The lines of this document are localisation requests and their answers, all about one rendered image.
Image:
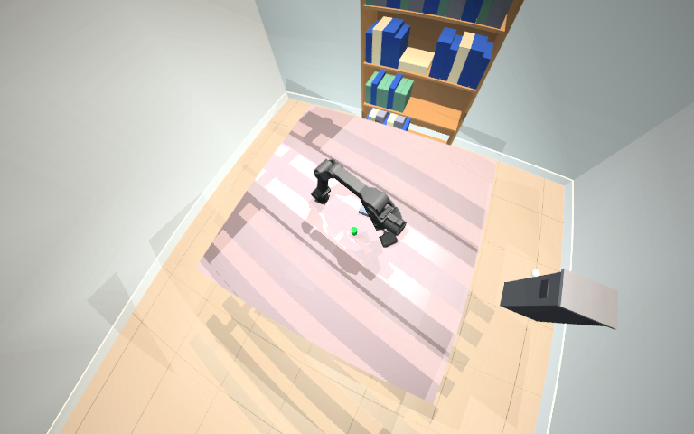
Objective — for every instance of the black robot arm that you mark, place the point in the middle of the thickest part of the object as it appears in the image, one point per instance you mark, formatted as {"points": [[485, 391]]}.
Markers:
{"points": [[372, 199]]}

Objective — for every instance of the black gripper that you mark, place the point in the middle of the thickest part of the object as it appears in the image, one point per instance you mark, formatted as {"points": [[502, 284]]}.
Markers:
{"points": [[388, 238]]}

